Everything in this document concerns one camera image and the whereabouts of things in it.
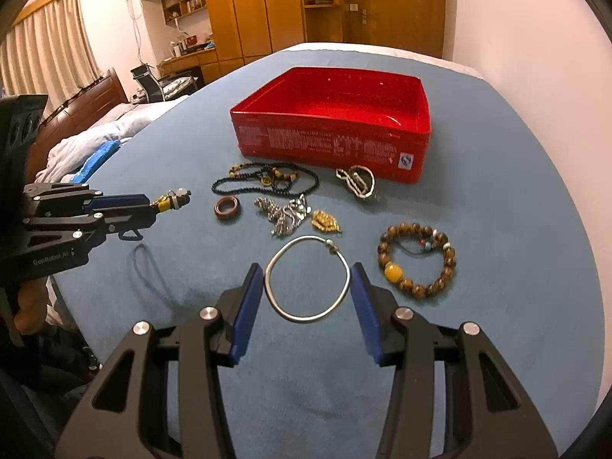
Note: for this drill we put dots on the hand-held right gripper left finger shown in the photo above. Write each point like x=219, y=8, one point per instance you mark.
x=248, y=311

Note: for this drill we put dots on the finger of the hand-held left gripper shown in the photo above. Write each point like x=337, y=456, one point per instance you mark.
x=129, y=222
x=122, y=202

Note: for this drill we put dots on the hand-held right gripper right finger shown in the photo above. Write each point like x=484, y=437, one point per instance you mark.
x=366, y=306

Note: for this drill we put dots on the silver bangle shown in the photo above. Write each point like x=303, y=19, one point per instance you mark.
x=330, y=244

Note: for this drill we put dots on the gold pendant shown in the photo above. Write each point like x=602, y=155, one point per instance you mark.
x=326, y=222

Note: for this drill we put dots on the red tin box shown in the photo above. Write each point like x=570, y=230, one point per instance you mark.
x=330, y=148

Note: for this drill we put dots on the person's left hand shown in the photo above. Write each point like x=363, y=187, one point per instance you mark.
x=31, y=306

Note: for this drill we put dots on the bright blue cloth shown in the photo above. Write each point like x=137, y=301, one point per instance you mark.
x=95, y=158

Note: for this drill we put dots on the grey bedding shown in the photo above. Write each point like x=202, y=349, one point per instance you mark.
x=119, y=119

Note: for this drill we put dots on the wooden bed headboard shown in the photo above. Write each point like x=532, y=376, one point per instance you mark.
x=86, y=105

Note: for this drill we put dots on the black office chair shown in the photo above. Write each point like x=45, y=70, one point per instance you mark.
x=150, y=81

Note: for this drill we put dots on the patterned cushion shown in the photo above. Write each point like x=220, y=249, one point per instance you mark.
x=179, y=85

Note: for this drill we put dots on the blue cloth cover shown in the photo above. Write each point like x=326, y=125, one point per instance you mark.
x=478, y=201

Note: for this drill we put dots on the wooden desk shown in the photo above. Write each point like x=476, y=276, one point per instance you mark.
x=186, y=61

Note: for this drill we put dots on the beige curtain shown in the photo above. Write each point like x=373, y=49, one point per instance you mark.
x=48, y=48

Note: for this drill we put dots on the wooden wardrobe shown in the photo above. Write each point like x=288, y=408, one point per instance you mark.
x=248, y=9

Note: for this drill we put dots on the wooden door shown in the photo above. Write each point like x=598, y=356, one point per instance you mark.
x=401, y=5

